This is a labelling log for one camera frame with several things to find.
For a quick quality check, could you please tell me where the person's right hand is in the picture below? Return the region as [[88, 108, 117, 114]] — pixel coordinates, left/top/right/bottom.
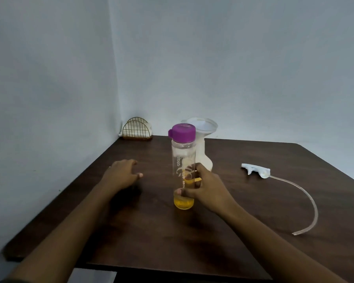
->
[[173, 163, 237, 217]]

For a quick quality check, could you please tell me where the person's left hand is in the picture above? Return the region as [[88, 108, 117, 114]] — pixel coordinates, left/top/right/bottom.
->
[[99, 159, 144, 193]]

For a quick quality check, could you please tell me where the clear bottle with purple cap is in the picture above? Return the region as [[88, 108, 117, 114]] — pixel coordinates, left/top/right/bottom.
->
[[168, 123, 197, 210]]

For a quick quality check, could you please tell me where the person's left forearm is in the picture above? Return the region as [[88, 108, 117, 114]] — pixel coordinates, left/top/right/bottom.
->
[[0, 183, 127, 283]]

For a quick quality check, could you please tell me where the person's right forearm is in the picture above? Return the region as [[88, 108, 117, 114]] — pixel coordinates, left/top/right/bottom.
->
[[224, 203, 349, 283]]

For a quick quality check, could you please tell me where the yellow liquid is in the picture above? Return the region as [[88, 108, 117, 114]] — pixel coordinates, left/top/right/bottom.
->
[[174, 195, 195, 210]]

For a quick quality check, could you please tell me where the white plastic bottle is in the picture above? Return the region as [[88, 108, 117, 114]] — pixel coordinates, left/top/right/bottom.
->
[[195, 132, 214, 172]]

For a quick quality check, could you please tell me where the translucent white funnel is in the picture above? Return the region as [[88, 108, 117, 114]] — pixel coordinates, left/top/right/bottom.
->
[[181, 117, 218, 136]]

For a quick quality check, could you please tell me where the white spray trigger with tube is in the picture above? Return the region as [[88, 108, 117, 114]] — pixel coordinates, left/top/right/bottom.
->
[[241, 163, 319, 236]]

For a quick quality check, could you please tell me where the gold wire napkin holder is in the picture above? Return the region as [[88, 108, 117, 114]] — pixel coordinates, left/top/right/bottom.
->
[[122, 117, 153, 141]]

